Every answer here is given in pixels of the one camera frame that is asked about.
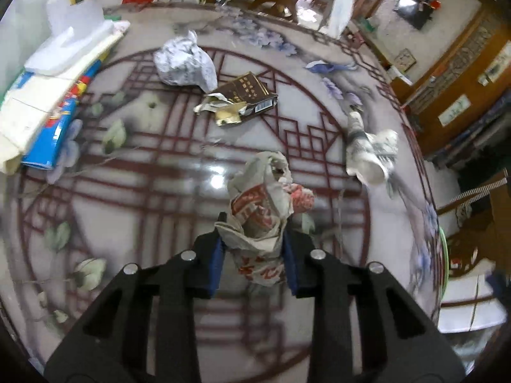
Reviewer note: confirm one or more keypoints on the white crumpled wrapper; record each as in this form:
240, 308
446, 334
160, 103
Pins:
371, 151

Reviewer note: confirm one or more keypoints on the white plastic holder stand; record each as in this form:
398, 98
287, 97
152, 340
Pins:
72, 36

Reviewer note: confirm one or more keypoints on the brown cigarette box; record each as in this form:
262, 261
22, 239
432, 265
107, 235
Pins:
247, 91

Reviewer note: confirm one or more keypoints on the wall television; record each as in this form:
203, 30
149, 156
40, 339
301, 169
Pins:
413, 8

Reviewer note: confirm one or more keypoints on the clear plastic bag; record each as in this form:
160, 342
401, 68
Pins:
309, 8

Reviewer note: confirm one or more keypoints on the long wall scroll painting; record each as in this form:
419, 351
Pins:
497, 68

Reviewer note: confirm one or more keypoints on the red green plastic stool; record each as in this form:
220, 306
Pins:
443, 255

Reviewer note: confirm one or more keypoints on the red print paper bag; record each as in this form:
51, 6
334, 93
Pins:
255, 215

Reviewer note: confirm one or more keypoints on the small standing picture frame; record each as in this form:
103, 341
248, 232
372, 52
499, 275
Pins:
405, 60

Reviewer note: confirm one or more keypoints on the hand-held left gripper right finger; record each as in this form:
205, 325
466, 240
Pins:
289, 269

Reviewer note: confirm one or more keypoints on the blue printed box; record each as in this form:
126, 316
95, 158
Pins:
56, 127

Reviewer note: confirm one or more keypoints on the short wall scroll painting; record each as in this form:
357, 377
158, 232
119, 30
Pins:
455, 111

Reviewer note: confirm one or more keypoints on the crumpled white paper ball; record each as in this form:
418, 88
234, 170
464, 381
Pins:
179, 62

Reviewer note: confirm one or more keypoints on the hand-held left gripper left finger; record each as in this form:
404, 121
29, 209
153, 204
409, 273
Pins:
213, 265

